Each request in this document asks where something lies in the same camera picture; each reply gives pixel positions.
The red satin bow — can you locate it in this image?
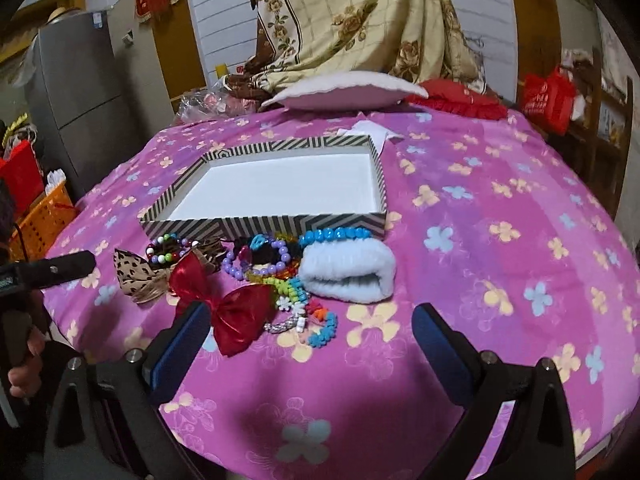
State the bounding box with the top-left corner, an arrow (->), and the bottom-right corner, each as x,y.
168,254 -> 276,358

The leopard print bow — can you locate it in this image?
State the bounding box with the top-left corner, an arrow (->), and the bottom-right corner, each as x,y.
113,237 -> 227,304

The multicolour bead bracelet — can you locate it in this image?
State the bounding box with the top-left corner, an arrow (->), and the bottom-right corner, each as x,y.
144,232 -> 201,267

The light blue fluffy headband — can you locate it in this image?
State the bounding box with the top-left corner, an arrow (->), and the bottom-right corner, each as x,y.
297,238 -> 396,304

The silver rhinestone bracelet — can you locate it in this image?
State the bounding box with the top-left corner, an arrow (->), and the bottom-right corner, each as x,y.
262,303 -> 307,336

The rainbow flower bead bracelet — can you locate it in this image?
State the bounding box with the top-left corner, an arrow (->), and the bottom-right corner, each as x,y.
264,276 -> 340,350

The black scrunchie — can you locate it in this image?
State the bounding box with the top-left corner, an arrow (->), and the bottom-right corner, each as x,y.
233,237 -> 303,264

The purple bead bracelet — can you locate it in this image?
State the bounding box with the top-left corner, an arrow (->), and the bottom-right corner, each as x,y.
220,237 -> 292,282

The blue bead bracelet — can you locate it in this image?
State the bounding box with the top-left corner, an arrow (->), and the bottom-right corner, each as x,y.
297,225 -> 374,248

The rainbow crystal bracelet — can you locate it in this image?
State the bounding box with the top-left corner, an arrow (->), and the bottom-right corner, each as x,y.
244,231 -> 304,286

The person's left hand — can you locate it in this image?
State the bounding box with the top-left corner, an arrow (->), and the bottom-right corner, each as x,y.
8,326 -> 46,398

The orange plastic basket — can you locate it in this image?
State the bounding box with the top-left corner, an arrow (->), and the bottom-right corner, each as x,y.
9,182 -> 77,261

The red bag at left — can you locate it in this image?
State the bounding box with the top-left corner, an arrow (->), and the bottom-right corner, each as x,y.
1,141 -> 44,219

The pink floral bedspread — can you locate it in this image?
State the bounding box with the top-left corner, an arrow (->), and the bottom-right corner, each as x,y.
43,104 -> 640,480

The grey refrigerator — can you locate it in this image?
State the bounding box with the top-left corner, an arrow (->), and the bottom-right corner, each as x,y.
25,11 -> 144,200

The striped white tray box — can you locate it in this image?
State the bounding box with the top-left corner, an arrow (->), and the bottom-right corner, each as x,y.
140,136 -> 387,240

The white paper piece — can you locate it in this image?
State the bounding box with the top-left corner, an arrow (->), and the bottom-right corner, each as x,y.
337,120 -> 404,155

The red cushion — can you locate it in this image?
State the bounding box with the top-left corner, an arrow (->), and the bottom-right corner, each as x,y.
406,79 -> 508,120

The wooden shelf rack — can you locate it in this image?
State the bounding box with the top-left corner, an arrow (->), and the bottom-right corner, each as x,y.
548,48 -> 634,217

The clear plastic bag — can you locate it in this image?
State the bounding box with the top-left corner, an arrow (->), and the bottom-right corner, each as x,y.
171,79 -> 259,126

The red shopping bag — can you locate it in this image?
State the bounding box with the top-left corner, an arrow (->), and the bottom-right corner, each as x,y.
518,65 -> 576,136

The white pillow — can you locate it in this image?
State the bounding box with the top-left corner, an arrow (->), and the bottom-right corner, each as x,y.
262,70 -> 428,112

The cream floral quilt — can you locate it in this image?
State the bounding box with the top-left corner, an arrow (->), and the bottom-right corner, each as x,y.
227,0 -> 482,102

